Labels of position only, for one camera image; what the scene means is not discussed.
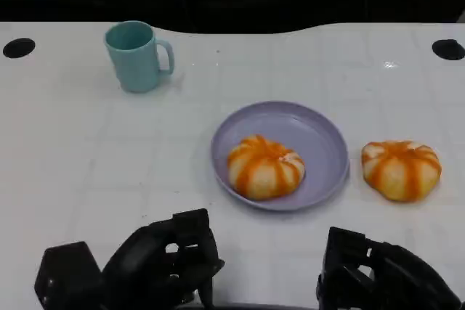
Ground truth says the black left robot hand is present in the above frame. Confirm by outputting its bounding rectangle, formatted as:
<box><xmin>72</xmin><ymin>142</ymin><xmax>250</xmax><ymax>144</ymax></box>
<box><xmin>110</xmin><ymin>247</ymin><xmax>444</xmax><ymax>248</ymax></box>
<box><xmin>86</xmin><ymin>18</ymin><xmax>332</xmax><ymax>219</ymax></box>
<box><xmin>101</xmin><ymin>208</ymin><xmax>225</xmax><ymax>310</ymax></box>

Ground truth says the orange white toy bread roll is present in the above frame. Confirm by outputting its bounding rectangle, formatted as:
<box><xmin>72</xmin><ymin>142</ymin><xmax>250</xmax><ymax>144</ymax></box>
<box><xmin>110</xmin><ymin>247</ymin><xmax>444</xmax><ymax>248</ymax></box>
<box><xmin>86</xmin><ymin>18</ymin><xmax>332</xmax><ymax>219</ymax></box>
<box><xmin>227</xmin><ymin>134</ymin><xmax>306</xmax><ymax>201</ymax></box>
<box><xmin>361</xmin><ymin>140</ymin><xmax>443</xmax><ymax>203</ymax></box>

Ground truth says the pale green mug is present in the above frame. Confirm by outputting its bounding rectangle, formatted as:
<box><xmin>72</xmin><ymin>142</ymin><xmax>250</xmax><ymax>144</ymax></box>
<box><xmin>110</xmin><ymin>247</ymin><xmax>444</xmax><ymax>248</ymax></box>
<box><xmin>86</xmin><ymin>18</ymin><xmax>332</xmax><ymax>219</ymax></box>
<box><xmin>105</xmin><ymin>20</ymin><xmax>176</xmax><ymax>94</ymax></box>

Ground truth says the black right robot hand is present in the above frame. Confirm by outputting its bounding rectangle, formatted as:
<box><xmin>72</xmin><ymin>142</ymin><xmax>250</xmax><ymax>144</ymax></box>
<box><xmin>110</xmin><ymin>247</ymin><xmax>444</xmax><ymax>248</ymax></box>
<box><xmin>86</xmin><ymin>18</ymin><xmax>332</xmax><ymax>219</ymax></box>
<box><xmin>315</xmin><ymin>226</ymin><xmax>463</xmax><ymax>310</ymax></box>

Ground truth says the lilac plate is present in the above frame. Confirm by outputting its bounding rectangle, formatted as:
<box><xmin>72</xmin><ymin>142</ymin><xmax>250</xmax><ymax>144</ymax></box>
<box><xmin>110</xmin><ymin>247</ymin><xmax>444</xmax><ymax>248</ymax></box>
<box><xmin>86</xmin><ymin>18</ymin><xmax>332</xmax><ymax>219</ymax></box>
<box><xmin>211</xmin><ymin>101</ymin><xmax>350</xmax><ymax>212</ymax></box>

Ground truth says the black table cable hole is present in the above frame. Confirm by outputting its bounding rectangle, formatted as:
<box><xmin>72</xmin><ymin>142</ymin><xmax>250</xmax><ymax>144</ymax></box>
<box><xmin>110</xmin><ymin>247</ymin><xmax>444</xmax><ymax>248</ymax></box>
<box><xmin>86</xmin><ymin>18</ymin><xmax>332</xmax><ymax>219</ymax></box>
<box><xmin>2</xmin><ymin>37</ymin><xmax>36</xmax><ymax>59</ymax></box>
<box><xmin>432</xmin><ymin>38</ymin><xmax>465</xmax><ymax>61</ymax></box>

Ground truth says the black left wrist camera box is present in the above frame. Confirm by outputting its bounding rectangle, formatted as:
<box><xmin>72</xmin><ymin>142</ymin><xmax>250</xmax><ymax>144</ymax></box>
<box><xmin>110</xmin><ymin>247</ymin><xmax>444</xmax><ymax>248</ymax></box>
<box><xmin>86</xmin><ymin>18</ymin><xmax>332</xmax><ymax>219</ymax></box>
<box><xmin>34</xmin><ymin>240</ymin><xmax>105</xmax><ymax>310</ymax></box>

